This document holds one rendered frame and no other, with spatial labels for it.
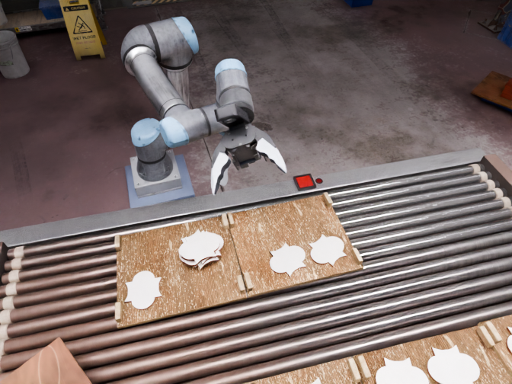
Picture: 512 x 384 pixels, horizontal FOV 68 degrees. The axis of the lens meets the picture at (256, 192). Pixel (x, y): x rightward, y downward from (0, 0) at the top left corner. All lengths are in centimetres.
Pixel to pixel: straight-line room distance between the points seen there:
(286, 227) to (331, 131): 204
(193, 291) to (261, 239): 31
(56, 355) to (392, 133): 296
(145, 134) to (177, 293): 60
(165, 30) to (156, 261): 75
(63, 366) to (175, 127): 69
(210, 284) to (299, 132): 222
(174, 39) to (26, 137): 268
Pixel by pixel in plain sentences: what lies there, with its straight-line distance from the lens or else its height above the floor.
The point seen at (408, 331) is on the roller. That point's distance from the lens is 133.
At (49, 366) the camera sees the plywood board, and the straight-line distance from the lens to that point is 121.
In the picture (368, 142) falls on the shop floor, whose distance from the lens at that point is 333.
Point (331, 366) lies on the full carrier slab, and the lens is 121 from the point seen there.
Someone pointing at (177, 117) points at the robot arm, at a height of 152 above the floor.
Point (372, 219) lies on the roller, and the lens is 154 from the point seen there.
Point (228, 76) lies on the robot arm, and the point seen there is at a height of 161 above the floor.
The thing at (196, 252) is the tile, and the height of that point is 100.
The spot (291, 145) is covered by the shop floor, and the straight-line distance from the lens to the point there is 318.
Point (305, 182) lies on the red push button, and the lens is 159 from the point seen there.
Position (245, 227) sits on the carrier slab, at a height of 94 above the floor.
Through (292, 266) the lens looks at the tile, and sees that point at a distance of 132.
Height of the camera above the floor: 207
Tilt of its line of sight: 48 degrees down
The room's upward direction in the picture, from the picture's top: straight up
